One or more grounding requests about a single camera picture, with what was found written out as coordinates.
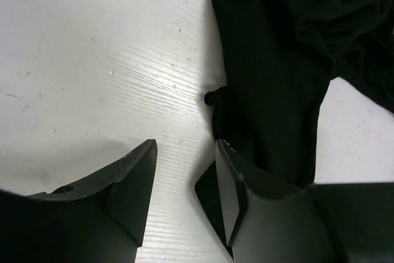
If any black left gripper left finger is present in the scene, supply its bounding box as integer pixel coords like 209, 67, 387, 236
1, 139, 158, 262

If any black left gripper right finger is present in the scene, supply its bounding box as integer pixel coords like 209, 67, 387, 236
214, 139, 394, 263

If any black tank top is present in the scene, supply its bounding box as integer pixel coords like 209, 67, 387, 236
194, 0, 394, 259

